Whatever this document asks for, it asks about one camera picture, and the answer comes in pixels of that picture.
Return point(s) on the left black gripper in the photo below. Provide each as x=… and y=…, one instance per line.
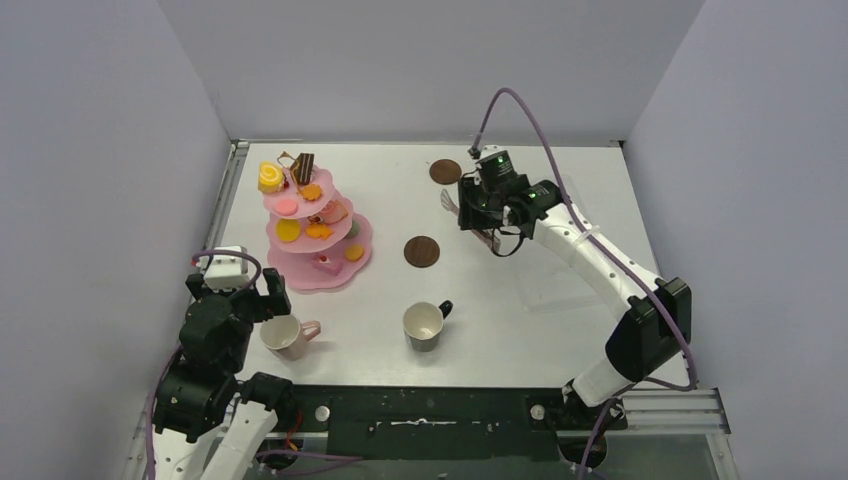
x=277, y=301

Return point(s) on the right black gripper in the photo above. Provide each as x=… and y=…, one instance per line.
x=468, y=206

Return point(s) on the metal serving tongs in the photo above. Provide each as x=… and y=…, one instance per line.
x=486, y=237

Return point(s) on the yellow round cake slice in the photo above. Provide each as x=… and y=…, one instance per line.
x=288, y=230

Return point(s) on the pink green cube cake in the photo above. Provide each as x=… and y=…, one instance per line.
x=327, y=265

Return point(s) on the dark wooden coaster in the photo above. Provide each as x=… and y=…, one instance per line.
x=445, y=171
x=421, y=251

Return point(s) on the orange flower cookie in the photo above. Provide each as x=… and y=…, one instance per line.
x=319, y=231

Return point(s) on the pink round macaron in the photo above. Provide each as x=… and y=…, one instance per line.
x=286, y=207

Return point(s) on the orange round macaron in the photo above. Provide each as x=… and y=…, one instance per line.
x=354, y=253

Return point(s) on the orange scalloped cookie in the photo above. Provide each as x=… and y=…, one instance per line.
x=311, y=192

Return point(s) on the yellow swirl roll cake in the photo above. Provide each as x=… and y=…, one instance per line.
x=271, y=178

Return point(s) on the chocolate layered cake slice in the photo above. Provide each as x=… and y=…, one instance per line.
x=302, y=168

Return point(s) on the black mug white inside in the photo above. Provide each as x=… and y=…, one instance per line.
x=423, y=324

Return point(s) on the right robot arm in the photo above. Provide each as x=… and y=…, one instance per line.
x=653, y=315

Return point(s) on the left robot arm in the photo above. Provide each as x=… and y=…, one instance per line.
x=205, y=424

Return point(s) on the pink teacup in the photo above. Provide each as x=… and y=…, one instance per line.
x=287, y=336

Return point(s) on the pink three-tier cake stand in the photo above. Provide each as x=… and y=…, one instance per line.
x=293, y=260

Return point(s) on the clear plastic tray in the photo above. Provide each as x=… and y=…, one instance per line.
x=538, y=281

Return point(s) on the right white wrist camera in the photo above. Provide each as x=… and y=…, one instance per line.
x=484, y=151

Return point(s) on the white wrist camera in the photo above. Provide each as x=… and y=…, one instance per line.
x=224, y=273
x=484, y=151

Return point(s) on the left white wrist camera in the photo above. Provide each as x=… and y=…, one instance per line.
x=224, y=273

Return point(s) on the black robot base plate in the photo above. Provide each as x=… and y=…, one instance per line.
x=436, y=423

